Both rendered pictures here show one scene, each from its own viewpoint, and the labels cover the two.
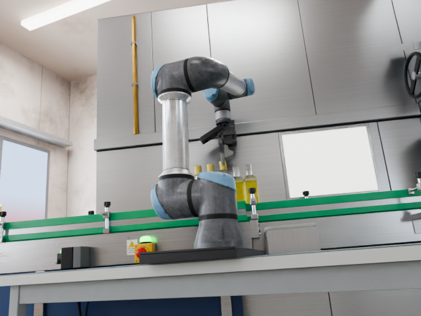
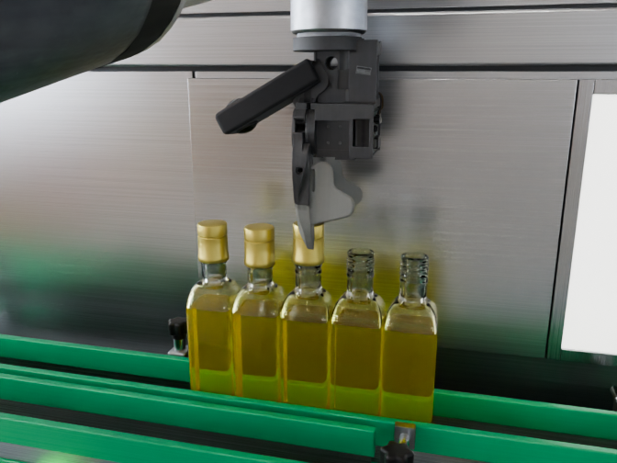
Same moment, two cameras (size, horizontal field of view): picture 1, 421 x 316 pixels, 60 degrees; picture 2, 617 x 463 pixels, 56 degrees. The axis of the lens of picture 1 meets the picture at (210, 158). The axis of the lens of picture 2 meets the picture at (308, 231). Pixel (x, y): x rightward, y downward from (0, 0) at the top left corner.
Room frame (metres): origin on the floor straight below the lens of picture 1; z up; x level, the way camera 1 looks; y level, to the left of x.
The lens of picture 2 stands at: (1.00, -0.15, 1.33)
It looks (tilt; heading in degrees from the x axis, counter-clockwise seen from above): 15 degrees down; 9
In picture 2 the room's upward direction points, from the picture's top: straight up
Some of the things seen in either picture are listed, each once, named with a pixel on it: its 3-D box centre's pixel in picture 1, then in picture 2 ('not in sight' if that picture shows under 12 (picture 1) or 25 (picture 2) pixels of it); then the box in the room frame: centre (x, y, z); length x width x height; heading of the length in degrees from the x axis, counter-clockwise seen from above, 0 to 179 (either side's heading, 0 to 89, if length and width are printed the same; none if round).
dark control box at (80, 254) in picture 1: (75, 258); not in sight; (1.47, 0.56, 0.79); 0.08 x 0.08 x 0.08; 85
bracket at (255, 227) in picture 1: (255, 229); not in sight; (1.49, -0.16, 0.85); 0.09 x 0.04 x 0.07; 175
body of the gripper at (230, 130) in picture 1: (226, 133); (335, 100); (1.61, -0.08, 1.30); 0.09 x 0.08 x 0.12; 86
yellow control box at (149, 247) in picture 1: (145, 253); not in sight; (1.45, 0.28, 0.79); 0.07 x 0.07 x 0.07; 85
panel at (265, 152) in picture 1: (278, 167); (542, 224); (1.72, -0.32, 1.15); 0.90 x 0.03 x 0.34; 85
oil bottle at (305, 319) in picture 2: not in sight; (308, 374); (1.61, -0.05, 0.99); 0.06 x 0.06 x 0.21; 86
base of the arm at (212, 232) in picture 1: (218, 232); not in sight; (1.10, -0.01, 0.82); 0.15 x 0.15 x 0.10
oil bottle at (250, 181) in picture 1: (252, 199); (408, 387); (1.60, -0.17, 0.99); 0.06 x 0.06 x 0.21; 86
